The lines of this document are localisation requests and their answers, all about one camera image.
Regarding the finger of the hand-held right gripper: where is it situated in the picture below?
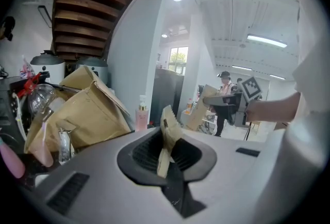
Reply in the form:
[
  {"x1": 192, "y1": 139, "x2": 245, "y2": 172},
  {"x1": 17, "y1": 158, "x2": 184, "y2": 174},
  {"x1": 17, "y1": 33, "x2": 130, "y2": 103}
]
[{"x1": 203, "y1": 93, "x2": 243, "y2": 107}]

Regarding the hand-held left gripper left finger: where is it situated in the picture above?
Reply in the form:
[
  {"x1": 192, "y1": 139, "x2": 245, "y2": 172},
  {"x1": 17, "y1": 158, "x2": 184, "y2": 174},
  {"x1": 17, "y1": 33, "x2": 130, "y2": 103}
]
[{"x1": 20, "y1": 126, "x2": 187, "y2": 224}]

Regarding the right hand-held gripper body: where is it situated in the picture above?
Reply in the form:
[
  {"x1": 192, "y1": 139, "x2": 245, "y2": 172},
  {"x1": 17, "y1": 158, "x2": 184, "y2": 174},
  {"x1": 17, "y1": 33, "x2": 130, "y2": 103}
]
[{"x1": 222, "y1": 76, "x2": 263, "y2": 127}]

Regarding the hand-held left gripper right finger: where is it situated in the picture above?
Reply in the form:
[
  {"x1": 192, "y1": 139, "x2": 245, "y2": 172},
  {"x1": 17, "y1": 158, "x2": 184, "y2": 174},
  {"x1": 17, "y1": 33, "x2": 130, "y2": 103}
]
[{"x1": 169, "y1": 130, "x2": 268, "y2": 224}]

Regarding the person's right forearm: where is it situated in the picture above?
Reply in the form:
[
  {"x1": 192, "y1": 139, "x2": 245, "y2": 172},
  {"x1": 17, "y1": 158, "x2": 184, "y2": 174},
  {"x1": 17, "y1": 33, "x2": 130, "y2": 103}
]
[{"x1": 245, "y1": 91, "x2": 302, "y2": 125}]

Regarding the black tall cabinet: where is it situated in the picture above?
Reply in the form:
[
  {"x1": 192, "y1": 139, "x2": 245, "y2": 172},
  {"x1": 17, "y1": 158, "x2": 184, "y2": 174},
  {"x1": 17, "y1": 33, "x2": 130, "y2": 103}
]
[{"x1": 150, "y1": 67, "x2": 185, "y2": 126}]

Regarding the person's white shirt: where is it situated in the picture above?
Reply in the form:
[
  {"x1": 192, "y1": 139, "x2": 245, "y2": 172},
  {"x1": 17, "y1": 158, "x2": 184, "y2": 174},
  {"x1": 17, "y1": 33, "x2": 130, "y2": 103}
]
[{"x1": 254, "y1": 0, "x2": 330, "y2": 224}]

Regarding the window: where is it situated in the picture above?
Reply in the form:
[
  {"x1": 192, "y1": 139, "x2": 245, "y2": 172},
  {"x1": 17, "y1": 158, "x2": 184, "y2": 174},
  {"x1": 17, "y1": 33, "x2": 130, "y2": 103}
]
[{"x1": 168, "y1": 46, "x2": 189, "y2": 74}]

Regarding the chrome faucet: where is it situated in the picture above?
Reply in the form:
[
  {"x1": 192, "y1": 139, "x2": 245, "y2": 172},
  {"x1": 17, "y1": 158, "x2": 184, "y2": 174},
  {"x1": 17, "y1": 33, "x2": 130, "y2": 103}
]
[{"x1": 57, "y1": 127, "x2": 72, "y2": 166}]

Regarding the pink tumbler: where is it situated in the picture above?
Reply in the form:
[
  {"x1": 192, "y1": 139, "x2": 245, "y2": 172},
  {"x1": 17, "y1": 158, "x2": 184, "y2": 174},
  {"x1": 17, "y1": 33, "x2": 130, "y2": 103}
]
[{"x1": 27, "y1": 121, "x2": 54, "y2": 168}]

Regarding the black marble vanity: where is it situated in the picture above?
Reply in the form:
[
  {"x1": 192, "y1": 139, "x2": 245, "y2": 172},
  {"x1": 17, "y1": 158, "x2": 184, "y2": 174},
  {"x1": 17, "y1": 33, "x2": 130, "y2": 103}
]
[{"x1": 15, "y1": 152, "x2": 61, "y2": 191}]

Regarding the cardboard box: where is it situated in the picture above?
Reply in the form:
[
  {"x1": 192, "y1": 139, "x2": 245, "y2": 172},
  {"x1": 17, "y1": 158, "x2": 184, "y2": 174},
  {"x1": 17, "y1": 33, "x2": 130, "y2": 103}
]
[{"x1": 24, "y1": 65, "x2": 133, "y2": 154}]

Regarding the pink pump bottle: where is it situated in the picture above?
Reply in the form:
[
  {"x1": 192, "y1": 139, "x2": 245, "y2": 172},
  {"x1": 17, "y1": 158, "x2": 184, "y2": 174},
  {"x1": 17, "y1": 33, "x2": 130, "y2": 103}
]
[{"x1": 135, "y1": 94, "x2": 150, "y2": 132}]

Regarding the clear plastic bottle red cap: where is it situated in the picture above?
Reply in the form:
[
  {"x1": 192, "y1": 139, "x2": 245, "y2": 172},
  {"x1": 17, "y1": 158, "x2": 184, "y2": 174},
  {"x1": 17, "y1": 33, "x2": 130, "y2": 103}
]
[{"x1": 17, "y1": 72, "x2": 59, "y2": 118}]

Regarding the white appliance with grey lid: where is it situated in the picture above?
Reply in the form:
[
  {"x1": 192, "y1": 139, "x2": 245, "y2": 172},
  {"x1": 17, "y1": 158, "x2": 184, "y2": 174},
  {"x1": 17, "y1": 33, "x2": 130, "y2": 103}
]
[{"x1": 75, "y1": 56, "x2": 109, "y2": 86}]

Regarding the white appliance with black lid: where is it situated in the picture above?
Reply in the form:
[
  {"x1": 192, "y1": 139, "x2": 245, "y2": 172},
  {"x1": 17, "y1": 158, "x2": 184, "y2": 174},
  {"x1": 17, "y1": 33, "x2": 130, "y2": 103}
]
[{"x1": 30, "y1": 50, "x2": 66, "y2": 85}]

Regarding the colourful snack packet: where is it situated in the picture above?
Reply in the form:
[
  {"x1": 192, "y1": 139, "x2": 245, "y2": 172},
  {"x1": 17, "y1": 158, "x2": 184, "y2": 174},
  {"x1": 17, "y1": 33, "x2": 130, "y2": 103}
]
[{"x1": 19, "y1": 55, "x2": 36, "y2": 78}]

